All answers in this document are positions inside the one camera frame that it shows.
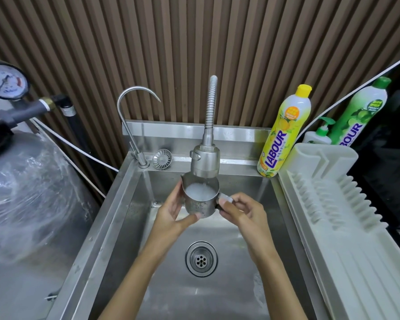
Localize person's right hand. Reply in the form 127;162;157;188
218;192;273;266

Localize person's left hand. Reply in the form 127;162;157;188
149;179;203;246

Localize stainless steel milk pitcher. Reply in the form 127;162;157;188
181;173;234;220

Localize person's left forearm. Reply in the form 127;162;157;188
98;234;174;320

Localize person's right forearm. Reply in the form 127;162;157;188
250;254;309;320

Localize steel sink drain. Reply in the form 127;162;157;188
186;241;218;278

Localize flexible steel faucet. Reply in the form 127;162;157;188
190;75;221;179

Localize stainless steel sink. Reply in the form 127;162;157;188
48;120;322;320

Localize round steel sink strainer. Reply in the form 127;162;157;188
152;149;173;170

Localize yellow dish soap bottle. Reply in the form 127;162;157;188
257;84;313;179

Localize slim gooseneck steel faucet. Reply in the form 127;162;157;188
117;86;162;170

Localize white plastic dish rack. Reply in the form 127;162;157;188
278;142;400;320

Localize white pump bottle green top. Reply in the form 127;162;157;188
302;116;336;144

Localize black pipe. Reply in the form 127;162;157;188
59;103;104;194

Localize white water tube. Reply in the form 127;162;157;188
31;117;120;172

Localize plastic-wrapped grey water tank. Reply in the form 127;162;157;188
0;122;102;267

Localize green dish soap bottle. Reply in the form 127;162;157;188
328;76;392;148

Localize black appliance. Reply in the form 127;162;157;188
352;52;400;232

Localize grey pipe fitting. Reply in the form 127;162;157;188
0;94;71;130

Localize round pressure gauge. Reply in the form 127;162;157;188
0;58;31;101

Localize white cable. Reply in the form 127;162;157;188
297;51;400;144

